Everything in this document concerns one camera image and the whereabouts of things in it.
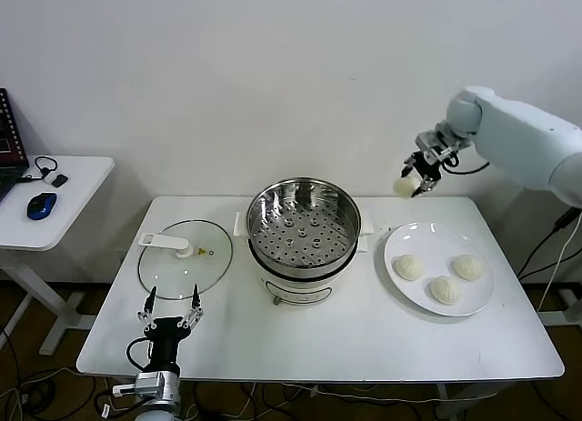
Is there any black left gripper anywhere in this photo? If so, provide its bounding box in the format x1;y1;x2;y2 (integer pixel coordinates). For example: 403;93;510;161
137;283;205;366

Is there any black red laptop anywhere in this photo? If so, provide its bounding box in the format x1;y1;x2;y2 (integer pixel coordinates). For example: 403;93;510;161
0;87;31;204

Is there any glass lid with white handle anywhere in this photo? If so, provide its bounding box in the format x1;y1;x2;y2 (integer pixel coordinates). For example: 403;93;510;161
137;218;234;301

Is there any black wall cable with plug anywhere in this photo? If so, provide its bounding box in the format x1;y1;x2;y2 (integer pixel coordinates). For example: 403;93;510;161
517;206;582;281

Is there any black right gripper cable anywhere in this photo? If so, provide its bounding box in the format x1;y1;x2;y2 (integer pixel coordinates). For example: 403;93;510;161
439;159;491;175

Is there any white floor cable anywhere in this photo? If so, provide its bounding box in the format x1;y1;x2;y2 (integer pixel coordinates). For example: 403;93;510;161
236;382;499;416

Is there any black floor cable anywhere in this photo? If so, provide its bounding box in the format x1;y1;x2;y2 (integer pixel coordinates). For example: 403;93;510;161
0;323;22;421

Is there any white hanging cable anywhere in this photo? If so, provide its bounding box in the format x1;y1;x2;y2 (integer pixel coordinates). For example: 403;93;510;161
537;229;582;313

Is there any blue black computer mouse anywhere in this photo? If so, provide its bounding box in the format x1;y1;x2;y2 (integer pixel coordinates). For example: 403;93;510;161
25;191;59;221

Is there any white steamed baozi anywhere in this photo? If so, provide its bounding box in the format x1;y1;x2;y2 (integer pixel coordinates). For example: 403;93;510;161
393;254;426;282
391;175;417;200
452;254;485;281
429;276;463;306

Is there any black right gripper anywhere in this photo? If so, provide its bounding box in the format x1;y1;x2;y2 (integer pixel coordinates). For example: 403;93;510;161
399;150;446;199

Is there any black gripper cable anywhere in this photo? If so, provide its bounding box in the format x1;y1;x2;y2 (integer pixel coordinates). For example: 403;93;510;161
439;159;491;175
125;337;154;372

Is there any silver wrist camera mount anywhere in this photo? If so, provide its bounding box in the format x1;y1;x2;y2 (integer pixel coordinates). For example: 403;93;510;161
415;128;474;161
112;369;182;400

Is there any stainless steel steamer basket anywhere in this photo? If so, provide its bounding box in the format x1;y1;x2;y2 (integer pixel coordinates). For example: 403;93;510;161
234;177;376;270

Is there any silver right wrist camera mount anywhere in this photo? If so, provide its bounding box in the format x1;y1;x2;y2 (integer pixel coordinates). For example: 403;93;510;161
415;128;474;161

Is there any white electric cooker base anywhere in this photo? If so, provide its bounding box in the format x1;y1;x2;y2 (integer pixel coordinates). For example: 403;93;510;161
247;236;370;307

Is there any white round plate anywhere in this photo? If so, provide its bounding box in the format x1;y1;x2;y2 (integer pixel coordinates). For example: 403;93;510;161
383;221;496;317

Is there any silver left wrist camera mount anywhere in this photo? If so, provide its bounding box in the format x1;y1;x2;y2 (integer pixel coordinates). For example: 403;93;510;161
112;369;182;400

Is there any black earphone cable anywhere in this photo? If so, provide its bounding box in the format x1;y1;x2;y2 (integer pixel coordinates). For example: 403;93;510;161
17;155;60;185

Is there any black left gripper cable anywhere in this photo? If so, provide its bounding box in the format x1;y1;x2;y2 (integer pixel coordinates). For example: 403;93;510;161
125;337;154;372

